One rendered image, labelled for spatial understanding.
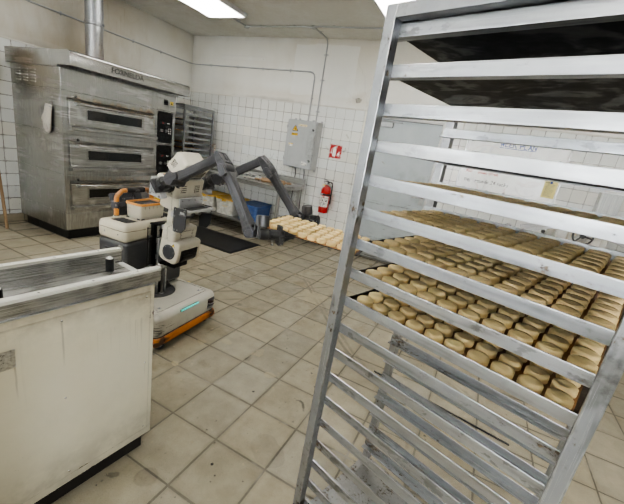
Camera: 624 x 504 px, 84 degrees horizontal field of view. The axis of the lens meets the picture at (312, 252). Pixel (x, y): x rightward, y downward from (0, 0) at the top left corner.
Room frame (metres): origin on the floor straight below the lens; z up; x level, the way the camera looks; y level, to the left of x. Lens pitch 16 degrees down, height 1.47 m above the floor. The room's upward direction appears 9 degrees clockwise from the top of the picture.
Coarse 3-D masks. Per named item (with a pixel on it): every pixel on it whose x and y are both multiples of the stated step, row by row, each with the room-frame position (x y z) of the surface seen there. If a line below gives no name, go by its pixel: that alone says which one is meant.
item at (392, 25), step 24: (384, 24) 0.96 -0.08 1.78; (384, 48) 0.95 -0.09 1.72; (384, 72) 0.94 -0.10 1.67; (384, 96) 0.96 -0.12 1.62; (360, 168) 0.95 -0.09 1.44; (360, 192) 0.94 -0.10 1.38; (360, 216) 0.96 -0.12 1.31; (336, 288) 0.95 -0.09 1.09; (336, 312) 0.94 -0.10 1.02; (336, 336) 0.96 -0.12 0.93; (312, 408) 0.96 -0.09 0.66; (312, 432) 0.94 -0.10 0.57; (312, 456) 0.96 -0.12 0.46
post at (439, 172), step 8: (448, 128) 1.29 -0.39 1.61; (456, 128) 1.30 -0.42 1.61; (448, 144) 1.28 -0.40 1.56; (440, 168) 1.28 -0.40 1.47; (440, 176) 1.28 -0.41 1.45; (432, 200) 1.28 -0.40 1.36; (400, 336) 1.29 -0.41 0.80; (392, 352) 1.28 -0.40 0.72; (384, 368) 1.29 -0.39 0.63; (392, 368) 1.29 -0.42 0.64; (384, 392) 1.28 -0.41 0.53; (376, 400) 1.29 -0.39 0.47; (376, 424) 1.28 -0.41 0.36; (368, 456) 1.28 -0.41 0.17
